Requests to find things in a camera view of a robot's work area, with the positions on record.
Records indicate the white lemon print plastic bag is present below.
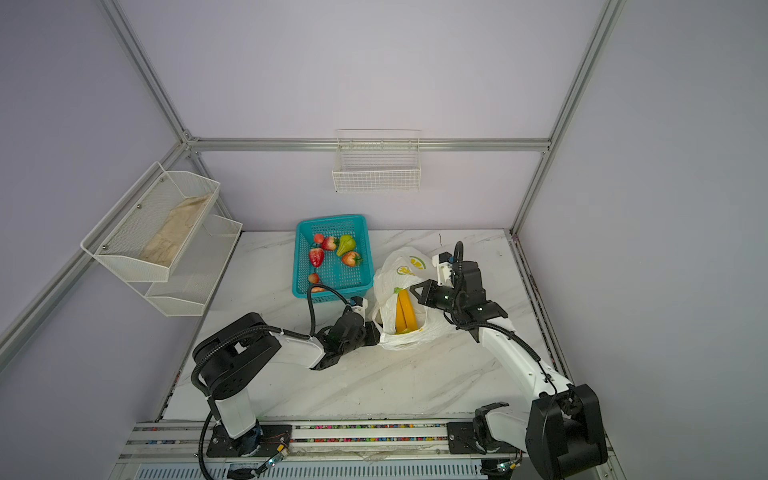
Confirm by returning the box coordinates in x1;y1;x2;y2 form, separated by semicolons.
371;247;453;351

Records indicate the beige cloth in shelf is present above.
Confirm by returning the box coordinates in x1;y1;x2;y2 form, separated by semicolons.
139;195;210;267

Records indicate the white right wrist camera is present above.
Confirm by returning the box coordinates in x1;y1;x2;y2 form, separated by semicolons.
432;252;455;287

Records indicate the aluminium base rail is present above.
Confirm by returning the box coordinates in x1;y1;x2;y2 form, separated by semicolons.
110;418;625;480

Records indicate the yellow fake banana bunch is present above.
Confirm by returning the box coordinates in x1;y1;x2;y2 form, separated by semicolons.
395;289;419;334

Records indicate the white mesh lower shelf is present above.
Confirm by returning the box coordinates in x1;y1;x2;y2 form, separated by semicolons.
145;214;242;317

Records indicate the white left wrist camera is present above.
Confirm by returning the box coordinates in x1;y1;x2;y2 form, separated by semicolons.
349;296;368;319

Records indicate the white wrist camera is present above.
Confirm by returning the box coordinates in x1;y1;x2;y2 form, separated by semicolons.
432;252;455;287
349;296;368;319

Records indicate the black left corrugated cable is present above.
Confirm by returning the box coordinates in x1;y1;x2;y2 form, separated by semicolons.
190;283;355;480

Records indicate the teal plastic fruit basket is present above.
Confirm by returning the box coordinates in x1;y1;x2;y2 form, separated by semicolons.
292;214;374;303

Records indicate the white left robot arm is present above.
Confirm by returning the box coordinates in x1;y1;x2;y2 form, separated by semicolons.
190;307;380;441

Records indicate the white wire wall basket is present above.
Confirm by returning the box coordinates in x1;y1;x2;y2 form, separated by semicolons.
332;129;421;194

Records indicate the white mesh shelf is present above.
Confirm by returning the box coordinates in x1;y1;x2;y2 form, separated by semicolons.
145;214;242;317
80;162;220;283

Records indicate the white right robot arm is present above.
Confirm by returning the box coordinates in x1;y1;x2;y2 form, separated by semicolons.
410;252;608;479

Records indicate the red fake strawberry large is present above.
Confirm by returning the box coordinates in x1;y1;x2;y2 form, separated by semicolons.
308;247;325;268

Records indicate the white mesh upper shelf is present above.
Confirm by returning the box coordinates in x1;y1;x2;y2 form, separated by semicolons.
80;162;220;283

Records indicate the green fake pear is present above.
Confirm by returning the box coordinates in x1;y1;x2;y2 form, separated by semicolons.
336;235;356;257

